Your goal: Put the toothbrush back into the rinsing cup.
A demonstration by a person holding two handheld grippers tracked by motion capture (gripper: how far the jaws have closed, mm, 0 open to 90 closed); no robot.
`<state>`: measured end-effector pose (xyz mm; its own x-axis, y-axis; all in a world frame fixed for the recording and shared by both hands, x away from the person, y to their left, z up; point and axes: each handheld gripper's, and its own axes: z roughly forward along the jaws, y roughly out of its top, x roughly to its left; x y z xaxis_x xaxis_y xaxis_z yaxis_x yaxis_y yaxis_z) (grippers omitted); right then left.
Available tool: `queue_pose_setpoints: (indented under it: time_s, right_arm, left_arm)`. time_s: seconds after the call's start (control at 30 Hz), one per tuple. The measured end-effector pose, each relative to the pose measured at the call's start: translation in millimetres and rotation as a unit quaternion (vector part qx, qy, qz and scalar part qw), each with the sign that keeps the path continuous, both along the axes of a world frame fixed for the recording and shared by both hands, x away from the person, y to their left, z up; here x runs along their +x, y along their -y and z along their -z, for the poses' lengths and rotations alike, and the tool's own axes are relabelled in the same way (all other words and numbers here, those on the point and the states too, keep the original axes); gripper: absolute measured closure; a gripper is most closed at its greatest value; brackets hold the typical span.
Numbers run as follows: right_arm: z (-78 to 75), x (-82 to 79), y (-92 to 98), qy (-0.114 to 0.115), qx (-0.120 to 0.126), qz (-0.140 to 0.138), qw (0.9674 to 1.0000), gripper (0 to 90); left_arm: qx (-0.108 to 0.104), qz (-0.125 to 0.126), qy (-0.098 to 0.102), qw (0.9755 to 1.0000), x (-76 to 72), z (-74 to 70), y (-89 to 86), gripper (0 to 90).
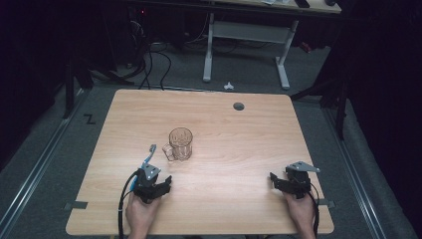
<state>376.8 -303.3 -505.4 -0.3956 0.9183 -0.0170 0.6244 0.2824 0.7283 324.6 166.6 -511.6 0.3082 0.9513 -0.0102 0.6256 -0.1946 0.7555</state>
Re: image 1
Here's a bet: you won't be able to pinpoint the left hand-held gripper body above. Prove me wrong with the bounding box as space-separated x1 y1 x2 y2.
133 162 162 204

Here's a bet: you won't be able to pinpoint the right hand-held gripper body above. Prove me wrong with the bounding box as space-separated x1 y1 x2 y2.
282 161 321 200

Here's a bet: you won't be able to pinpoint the blue toothbrush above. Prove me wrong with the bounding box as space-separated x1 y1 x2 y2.
129 143 158 193

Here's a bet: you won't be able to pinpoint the clear glass mug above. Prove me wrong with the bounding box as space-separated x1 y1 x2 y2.
161 126 194 162

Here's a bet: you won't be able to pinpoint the person's right hand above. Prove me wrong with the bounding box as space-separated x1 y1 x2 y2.
284 191 317 232

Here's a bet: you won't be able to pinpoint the black metal stand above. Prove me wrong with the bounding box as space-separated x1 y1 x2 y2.
62 54 95 120
291 74 350 140

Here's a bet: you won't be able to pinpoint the desk with white legs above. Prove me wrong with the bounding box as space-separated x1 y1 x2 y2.
202 0 342 91

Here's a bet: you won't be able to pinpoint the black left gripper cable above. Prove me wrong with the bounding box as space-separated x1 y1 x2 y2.
117 169 140 239

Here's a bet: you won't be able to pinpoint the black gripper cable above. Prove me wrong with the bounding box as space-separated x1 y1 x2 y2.
117 169 140 239
308 182 320 238

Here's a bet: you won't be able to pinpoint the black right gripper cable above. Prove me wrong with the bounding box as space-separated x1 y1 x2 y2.
308 182 320 238

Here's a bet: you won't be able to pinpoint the metal floor rail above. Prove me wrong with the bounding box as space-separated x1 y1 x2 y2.
0 89 92 233
322 106 388 239

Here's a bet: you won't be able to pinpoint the black floor cables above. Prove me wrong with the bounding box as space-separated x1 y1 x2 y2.
123 39 173 92

